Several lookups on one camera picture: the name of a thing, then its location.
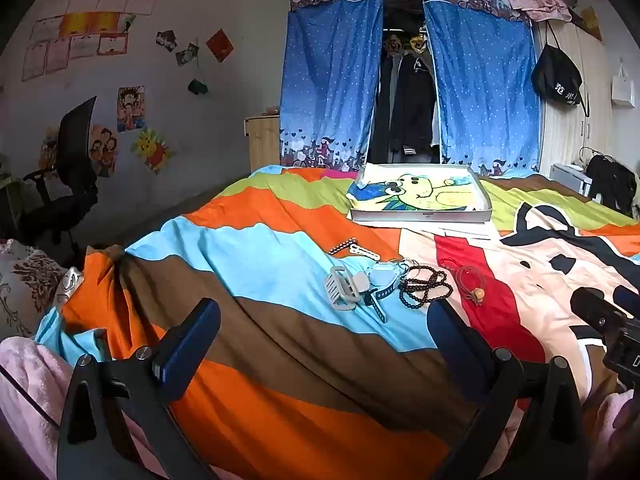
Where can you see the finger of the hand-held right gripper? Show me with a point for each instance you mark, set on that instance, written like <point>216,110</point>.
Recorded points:
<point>597,312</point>
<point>630,300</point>

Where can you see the pink fleece blanket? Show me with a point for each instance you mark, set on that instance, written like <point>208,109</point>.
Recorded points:
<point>30,385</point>

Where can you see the grey claw hair clip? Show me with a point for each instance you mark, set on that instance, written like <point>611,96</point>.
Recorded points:
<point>342,285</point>

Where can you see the group of paper certificates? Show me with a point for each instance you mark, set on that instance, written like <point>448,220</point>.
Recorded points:
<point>75,35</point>

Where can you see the cartoon drawing sheet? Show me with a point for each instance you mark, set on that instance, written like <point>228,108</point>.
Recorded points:
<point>425,191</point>

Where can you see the colourful printed bedspread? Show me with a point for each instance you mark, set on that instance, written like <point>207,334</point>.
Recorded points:
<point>280,270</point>

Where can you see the cartoon family sticker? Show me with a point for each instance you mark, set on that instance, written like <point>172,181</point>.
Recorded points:
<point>102,150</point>

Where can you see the blue watch band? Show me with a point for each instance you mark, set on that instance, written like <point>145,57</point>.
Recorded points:
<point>378,287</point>

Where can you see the blue dotted curtain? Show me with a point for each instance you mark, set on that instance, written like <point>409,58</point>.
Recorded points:
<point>325,90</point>
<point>480,95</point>

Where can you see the white paper bag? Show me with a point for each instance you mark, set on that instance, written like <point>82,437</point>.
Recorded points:
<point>622,87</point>

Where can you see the white shallow tray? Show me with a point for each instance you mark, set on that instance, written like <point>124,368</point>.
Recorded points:
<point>420,216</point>

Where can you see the small wooden cabinet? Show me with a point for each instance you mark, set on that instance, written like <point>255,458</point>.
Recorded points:
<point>262,142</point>

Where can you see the white side table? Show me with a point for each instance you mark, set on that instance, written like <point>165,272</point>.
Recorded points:
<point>570,175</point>

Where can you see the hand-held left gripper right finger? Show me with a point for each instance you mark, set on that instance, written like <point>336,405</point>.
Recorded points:
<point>452,340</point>

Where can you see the red diamond paper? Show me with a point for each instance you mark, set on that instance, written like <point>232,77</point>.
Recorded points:
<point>220,45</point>

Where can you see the dark hanging jacket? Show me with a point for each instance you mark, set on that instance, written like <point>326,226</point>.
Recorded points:
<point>410,105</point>

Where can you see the green wall ornament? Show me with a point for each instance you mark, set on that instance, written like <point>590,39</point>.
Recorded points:
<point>198,86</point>

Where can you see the brown patterned pillow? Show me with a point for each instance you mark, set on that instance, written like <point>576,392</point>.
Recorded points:
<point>30,285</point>

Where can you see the black clothes heap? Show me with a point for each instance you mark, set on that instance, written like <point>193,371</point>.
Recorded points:
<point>612,180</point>

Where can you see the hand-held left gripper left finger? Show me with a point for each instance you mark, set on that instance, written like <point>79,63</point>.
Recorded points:
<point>192,345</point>

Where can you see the yellow cartoon sticker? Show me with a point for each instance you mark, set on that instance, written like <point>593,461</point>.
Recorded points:
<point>150,147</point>

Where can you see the black office chair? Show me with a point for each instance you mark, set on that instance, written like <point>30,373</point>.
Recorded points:
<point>70,170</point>

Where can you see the small wall photo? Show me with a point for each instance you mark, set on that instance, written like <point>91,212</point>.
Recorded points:
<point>167,40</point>
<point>187,54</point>

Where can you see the light wooden wardrobe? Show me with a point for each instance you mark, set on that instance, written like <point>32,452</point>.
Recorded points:
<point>565,132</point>

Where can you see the cartoon character poster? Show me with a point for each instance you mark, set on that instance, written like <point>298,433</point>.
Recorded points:
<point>131,109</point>

